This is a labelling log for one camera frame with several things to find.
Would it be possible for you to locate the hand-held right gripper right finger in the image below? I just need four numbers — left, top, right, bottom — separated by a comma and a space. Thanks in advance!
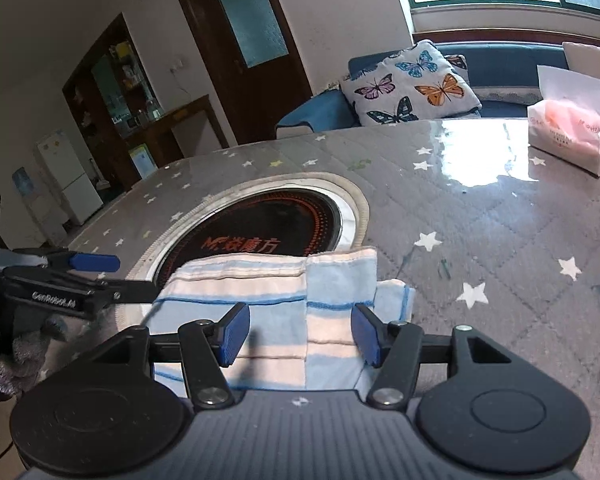
351, 302, 514, 409

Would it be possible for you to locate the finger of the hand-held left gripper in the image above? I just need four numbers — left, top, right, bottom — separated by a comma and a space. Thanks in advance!
92, 280, 161, 307
11, 247, 122, 274

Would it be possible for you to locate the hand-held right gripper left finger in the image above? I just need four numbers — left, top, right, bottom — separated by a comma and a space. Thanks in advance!
87, 302, 252, 409

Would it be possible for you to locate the blue white striped garment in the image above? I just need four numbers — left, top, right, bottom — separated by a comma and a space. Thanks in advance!
140, 246, 416, 393

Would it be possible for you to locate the person's left hand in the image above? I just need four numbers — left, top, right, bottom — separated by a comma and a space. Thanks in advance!
0, 316, 72, 403

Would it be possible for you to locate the white broom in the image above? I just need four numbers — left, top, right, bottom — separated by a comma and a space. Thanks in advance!
89, 157, 112, 192

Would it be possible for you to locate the white water dispenser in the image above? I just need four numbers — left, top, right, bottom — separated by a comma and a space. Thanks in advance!
11, 167, 69, 246

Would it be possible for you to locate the white refrigerator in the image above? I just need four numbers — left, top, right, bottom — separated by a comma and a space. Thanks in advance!
34, 129, 105, 226

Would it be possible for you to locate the pale green sign board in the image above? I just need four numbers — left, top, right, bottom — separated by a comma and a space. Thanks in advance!
128, 144, 156, 181

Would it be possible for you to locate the round black induction cooktop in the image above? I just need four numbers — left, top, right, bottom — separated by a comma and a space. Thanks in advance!
125, 172, 370, 287

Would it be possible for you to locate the dark wooden display cabinet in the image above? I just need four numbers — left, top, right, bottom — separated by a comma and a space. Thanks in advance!
62, 12, 164, 191

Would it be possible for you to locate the grey star tablecloth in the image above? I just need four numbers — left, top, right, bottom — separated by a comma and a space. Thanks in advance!
65, 117, 600, 480

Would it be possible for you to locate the dark wooden side table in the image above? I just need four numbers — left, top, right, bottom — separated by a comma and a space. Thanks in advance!
120, 94, 231, 187

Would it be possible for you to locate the butterfly print pillow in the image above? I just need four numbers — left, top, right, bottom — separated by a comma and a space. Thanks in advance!
339, 40, 482, 127

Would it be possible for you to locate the dark wooden glass door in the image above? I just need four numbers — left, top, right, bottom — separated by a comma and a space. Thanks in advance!
167, 0, 314, 149

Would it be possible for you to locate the pink tissue pack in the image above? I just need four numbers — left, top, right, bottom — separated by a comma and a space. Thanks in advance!
526, 65, 600, 177

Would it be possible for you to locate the blue sofa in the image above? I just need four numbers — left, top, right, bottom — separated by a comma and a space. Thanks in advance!
275, 41, 571, 141

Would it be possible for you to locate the white cushion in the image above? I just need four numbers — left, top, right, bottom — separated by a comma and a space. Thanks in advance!
562, 41, 600, 87

